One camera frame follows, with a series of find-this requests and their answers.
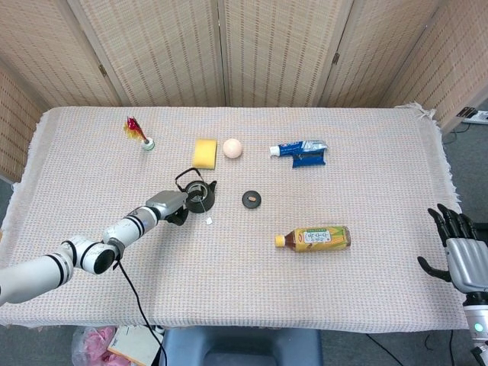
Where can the white notebook orange edge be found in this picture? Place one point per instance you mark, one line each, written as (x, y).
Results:
(131, 343)

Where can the blue plastic pouch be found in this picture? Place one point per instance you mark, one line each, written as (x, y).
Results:
(310, 161)

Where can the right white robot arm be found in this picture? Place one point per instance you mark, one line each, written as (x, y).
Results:
(476, 328)

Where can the pink plastic bag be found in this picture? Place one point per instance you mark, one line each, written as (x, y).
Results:
(95, 343)

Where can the blue white toothpaste tube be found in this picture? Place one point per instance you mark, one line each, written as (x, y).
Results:
(293, 146)

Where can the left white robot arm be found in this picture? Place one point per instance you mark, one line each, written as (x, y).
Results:
(38, 274)

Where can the red yellow feather shuttlecock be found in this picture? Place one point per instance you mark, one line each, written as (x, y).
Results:
(134, 129)

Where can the woven folding screen panel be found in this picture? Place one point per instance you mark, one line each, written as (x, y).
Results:
(282, 49)
(457, 68)
(15, 126)
(385, 49)
(160, 49)
(49, 49)

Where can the woven checked tablecloth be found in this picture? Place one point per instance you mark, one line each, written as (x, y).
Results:
(244, 274)

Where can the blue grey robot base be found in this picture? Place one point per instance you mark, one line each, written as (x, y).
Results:
(244, 347)

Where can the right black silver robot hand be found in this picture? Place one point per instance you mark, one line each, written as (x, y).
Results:
(465, 259)

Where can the peach coloured ball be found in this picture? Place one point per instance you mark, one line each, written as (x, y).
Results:
(232, 148)

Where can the white power strip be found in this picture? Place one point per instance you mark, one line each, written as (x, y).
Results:
(476, 114)

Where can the black teapot lid wooden knob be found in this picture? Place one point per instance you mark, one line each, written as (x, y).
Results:
(251, 201)

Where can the yellow label tea drink bottle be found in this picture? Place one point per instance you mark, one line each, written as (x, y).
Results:
(316, 239)

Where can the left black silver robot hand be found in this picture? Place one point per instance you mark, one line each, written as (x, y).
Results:
(167, 202)

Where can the yellow sponge block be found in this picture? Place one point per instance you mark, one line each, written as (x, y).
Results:
(204, 153)

